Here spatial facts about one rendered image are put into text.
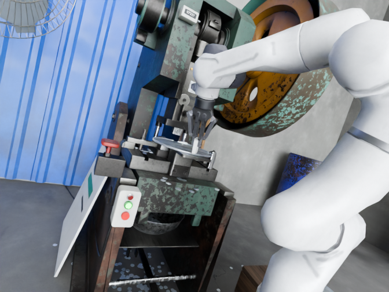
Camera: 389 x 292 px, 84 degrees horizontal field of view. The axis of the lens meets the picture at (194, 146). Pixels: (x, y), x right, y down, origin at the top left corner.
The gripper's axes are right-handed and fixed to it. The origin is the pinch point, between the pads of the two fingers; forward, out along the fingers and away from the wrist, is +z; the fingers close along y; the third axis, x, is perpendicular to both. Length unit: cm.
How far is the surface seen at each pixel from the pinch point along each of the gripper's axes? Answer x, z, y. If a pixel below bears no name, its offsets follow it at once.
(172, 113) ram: 11.6, -6.4, -17.7
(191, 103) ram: 18.6, -11.8, -11.7
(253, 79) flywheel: 55, -26, 10
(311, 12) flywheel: 42, -59, 27
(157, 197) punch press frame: -12.3, 22.4, -8.2
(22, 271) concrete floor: -38, 74, -61
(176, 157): 1.3, 9.0, -8.0
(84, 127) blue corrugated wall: 61, 47, -123
